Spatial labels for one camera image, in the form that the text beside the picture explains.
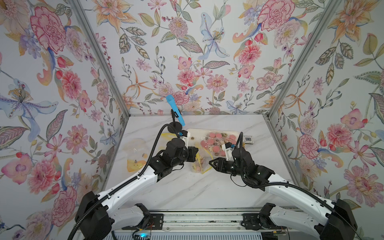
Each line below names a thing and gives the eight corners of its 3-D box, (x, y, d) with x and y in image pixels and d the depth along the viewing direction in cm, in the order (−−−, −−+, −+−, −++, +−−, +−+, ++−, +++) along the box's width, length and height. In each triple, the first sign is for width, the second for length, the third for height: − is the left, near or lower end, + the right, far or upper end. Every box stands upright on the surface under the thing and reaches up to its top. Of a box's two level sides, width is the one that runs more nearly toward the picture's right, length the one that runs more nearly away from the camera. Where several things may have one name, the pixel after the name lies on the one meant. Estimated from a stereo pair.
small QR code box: (243, 144, 106) (244, 142, 104) (242, 137, 110) (242, 135, 108) (253, 144, 106) (254, 142, 104) (251, 137, 110) (252, 135, 108)
